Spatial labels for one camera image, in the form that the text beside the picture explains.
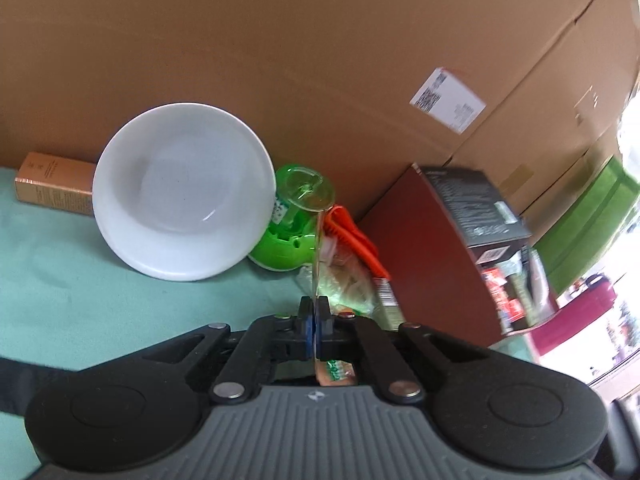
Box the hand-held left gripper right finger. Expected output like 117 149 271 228
315 296 491 406

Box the large cardboard box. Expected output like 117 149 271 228
0 0 621 223

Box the black product box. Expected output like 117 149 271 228
417 164 533 267

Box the teal cloth desktop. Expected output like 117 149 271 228
0 165 536 466

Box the low cardboard box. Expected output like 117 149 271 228
520 125 623 233

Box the green fabric bag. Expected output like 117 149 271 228
532 155 640 297

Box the green plastic cup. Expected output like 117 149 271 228
247 162 337 272

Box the dark textured object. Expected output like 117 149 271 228
602 400 640 480

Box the clear printed plastic packet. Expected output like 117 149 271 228
522 247 553 323

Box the tan small carton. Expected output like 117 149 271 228
14 152 99 217

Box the red snack packet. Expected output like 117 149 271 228
481 262 527 335

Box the clear snack packet orange top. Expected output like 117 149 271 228
295 204 407 387

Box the white bowl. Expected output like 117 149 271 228
92 102 277 282

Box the magenta bag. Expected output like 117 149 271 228
530 274 617 383

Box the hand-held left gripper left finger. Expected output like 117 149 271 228
142 296 316 406

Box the cardboard box with tape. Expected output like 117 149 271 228
447 0 640 216

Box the red storage box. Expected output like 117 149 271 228
356 162 561 348

